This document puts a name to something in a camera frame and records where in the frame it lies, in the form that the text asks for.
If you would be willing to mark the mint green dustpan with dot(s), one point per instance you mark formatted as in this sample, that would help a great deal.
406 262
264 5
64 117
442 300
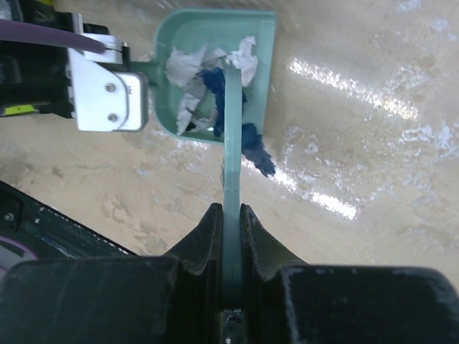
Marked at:
188 30

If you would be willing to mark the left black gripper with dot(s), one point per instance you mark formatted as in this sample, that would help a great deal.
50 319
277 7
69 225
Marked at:
34 74

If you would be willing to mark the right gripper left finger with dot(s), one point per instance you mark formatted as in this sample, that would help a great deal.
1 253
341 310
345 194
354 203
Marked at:
173 298

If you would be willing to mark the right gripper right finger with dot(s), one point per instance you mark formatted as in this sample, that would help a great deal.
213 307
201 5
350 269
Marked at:
289 301

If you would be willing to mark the small white paper scrap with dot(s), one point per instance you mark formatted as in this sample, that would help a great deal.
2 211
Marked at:
244 60

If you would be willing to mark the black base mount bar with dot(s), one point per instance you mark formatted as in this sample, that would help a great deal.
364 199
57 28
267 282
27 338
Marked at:
31 230

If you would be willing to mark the grey white paper scrap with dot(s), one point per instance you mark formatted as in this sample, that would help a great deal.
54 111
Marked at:
183 70

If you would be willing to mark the black razor package box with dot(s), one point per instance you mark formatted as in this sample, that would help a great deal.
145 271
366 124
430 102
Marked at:
17 110

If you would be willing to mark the mint green hand brush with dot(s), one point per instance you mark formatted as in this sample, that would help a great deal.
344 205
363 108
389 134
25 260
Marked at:
231 269

